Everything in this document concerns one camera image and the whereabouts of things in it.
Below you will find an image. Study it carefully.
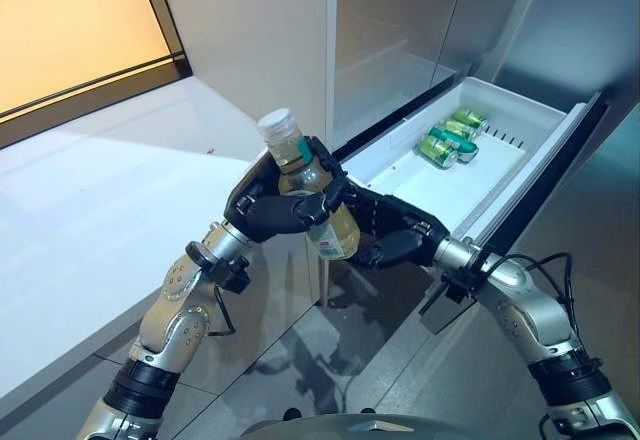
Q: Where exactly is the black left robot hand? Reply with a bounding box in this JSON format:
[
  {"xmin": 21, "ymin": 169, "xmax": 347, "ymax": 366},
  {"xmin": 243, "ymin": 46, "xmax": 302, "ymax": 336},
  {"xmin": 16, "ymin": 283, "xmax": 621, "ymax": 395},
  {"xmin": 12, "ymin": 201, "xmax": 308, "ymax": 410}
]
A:
[{"xmin": 223, "ymin": 134, "xmax": 361, "ymax": 246}]

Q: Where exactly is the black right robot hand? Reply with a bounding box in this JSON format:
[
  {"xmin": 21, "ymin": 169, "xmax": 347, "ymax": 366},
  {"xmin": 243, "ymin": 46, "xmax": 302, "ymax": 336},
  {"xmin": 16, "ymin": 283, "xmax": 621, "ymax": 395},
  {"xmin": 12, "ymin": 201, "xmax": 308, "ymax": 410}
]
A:
[{"xmin": 343, "ymin": 183, "xmax": 450, "ymax": 270}]

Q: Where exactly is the white fridge drawer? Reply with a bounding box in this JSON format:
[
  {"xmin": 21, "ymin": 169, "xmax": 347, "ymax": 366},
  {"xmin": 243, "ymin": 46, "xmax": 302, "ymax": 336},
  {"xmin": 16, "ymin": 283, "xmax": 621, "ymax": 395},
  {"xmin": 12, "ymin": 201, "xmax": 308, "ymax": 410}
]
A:
[{"xmin": 332, "ymin": 75, "xmax": 611, "ymax": 281}]

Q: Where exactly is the clear bottle of yellow tea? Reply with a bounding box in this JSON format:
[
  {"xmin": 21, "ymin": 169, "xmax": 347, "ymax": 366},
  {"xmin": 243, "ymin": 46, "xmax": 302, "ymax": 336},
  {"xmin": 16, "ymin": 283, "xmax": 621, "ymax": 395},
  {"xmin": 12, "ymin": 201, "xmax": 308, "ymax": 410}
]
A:
[{"xmin": 256, "ymin": 108, "xmax": 362, "ymax": 261}]

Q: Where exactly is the stainless steel fridge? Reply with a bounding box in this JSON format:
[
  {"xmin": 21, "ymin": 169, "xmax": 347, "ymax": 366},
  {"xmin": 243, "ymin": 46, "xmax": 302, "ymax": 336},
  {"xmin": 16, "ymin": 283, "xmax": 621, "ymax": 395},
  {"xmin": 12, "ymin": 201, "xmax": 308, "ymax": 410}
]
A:
[{"xmin": 324, "ymin": 0, "xmax": 640, "ymax": 440}]

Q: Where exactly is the green drink can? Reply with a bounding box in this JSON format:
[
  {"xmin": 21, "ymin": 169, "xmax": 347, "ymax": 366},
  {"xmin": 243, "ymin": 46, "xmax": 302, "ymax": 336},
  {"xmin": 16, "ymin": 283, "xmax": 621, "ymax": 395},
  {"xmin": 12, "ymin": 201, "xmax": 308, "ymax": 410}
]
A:
[
  {"xmin": 427, "ymin": 120, "xmax": 480, "ymax": 164},
  {"xmin": 417, "ymin": 133, "xmax": 459, "ymax": 167},
  {"xmin": 452, "ymin": 107, "xmax": 489, "ymax": 134}
]

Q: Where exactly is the white counter cabinet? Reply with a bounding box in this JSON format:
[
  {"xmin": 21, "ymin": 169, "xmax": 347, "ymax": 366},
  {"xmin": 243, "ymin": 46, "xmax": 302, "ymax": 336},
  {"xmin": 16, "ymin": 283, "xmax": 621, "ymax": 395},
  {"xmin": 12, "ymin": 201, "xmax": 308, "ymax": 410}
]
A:
[{"xmin": 0, "ymin": 74, "xmax": 331, "ymax": 426}]

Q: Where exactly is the tall white cabinet panel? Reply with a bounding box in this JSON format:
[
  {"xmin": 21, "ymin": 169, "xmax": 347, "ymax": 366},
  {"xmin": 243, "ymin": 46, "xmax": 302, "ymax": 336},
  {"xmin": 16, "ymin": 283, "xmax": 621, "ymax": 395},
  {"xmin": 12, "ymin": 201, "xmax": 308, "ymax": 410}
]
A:
[{"xmin": 154, "ymin": 0, "xmax": 341, "ymax": 171}]

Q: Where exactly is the grey robot torso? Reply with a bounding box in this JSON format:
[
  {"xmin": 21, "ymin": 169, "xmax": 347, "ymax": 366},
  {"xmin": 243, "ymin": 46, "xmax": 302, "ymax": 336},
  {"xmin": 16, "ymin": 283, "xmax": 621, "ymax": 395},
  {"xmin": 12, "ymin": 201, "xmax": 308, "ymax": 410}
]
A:
[{"xmin": 244, "ymin": 412, "xmax": 546, "ymax": 440}]

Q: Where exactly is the dark framed window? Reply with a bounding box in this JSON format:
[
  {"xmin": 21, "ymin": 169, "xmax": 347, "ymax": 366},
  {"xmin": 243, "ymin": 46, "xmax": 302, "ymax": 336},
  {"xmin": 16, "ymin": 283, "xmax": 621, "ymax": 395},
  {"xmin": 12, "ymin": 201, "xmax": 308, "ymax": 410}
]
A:
[{"xmin": 0, "ymin": 0, "xmax": 194, "ymax": 149}]

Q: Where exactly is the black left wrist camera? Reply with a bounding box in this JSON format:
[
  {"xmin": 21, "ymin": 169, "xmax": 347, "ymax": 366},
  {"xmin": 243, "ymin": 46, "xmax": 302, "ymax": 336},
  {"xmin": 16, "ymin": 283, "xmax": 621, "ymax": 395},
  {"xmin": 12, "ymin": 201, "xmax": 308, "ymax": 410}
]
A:
[{"xmin": 185, "ymin": 240, "xmax": 251, "ymax": 295}]

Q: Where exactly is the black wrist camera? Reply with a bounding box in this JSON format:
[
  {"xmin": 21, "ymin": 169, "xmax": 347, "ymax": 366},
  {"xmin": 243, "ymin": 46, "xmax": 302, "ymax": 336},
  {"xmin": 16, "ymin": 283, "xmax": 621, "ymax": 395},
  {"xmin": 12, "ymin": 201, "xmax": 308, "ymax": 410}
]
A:
[
  {"xmin": 185, "ymin": 240, "xmax": 251, "ymax": 295},
  {"xmin": 439, "ymin": 269, "xmax": 476, "ymax": 306}
]

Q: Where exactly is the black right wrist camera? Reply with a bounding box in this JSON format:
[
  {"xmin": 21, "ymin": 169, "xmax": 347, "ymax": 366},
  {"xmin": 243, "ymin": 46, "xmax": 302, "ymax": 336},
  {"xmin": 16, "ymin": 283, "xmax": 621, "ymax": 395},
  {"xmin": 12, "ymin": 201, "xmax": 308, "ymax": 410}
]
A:
[{"xmin": 439, "ymin": 269, "xmax": 476, "ymax": 306}]

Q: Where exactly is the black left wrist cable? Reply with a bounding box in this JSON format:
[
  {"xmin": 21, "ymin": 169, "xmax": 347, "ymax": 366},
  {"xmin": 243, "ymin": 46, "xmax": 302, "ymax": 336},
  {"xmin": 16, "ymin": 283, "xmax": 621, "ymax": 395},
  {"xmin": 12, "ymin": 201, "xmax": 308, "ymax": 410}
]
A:
[{"xmin": 209, "ymin": 284, "xmax": 237, "ymax": 337}]

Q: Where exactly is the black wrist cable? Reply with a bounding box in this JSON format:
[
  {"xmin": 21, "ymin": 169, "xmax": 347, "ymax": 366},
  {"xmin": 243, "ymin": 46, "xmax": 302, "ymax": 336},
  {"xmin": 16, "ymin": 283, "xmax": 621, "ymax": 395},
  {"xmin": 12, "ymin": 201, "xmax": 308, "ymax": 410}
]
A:
[
  {"xmin": 209, "ymin": 284, "xmax": 237, "ymax": 337},
  {"xmin": 492, "ymin": 252, "xmax": 576, "ymax": 311}
]

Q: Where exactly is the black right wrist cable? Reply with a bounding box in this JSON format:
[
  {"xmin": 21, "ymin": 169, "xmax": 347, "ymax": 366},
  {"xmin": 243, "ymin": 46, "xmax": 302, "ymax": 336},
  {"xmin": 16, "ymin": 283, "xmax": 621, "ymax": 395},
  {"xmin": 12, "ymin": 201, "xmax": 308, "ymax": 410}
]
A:
[{"xmin": 492, "ymin": 252, "xmax": 576, "ymax": 311}]

